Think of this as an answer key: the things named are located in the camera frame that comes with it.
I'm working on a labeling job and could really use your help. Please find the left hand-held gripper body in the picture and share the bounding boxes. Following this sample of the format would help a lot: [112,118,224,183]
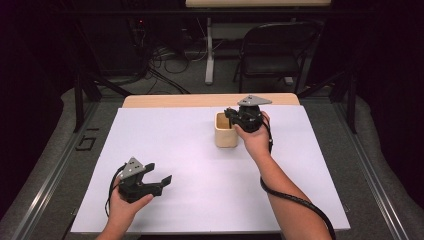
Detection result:
[117,156,164,204]

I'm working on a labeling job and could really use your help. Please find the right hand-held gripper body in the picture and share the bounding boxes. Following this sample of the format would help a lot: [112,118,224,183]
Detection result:
[231,94,273,134]

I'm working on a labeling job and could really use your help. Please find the beige square cup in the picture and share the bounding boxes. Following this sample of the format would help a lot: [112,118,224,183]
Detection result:
[214,111,240,149]

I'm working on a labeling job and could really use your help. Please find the person's right hand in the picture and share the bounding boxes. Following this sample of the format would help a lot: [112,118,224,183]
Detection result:
[233,111,273,163]

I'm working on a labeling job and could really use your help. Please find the person's left hand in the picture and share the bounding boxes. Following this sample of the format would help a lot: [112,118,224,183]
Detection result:
[108,186,155,231]

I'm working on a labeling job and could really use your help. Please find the white board table cover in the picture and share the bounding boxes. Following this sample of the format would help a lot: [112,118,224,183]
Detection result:
[70,105,352,234]

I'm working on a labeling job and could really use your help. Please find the light wooden table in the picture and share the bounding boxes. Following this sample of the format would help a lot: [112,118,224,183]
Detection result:
[121,92,301,109]

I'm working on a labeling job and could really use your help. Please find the white desk leg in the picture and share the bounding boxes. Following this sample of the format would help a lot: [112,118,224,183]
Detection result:
[204,17,216,86]

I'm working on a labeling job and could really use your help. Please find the black folding chair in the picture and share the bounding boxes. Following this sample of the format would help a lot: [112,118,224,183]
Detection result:
[232,20,326,95]

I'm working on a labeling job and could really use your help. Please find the black metal stand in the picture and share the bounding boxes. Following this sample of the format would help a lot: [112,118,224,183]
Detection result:
[72,19,134,134]
[297,68,358,135]

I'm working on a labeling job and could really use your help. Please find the light desk top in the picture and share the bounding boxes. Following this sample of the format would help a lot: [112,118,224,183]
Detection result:
[184,0,333,9]

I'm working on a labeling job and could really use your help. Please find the dark device with red light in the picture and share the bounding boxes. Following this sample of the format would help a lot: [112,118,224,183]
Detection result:
[124,16,153,76]

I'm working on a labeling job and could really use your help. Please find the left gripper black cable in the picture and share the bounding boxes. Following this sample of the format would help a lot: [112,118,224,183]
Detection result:
[104,164,127,218]

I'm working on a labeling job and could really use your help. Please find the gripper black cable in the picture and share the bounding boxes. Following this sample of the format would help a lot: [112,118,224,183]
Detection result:
[259,114,338,240]
[104,164,127,218]

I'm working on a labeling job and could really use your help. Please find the bundle of floor cables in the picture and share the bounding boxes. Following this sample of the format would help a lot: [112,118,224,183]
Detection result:
[133,39,192,96]

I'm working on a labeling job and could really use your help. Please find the aluminium floor rail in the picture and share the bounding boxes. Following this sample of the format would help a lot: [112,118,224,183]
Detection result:
[333,99,409,240]
[11,99,101,240]

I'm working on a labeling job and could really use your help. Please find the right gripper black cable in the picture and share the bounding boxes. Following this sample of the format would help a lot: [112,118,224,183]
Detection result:
[259,114,338,240]

